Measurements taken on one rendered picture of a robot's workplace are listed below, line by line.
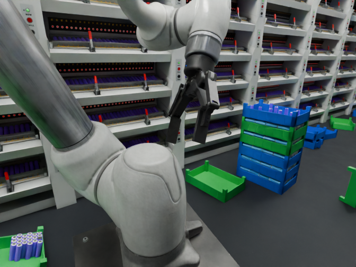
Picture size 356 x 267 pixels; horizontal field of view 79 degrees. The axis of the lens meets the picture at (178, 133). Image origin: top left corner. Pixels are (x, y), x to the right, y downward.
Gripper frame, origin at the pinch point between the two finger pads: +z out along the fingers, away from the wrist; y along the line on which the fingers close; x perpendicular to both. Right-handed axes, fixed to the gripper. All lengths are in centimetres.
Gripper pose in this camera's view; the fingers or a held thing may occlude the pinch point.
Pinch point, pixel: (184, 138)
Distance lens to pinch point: 52.7
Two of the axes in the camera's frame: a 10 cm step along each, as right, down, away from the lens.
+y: -4.7, 0.4, 8.8
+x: -8.6, -2.6, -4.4
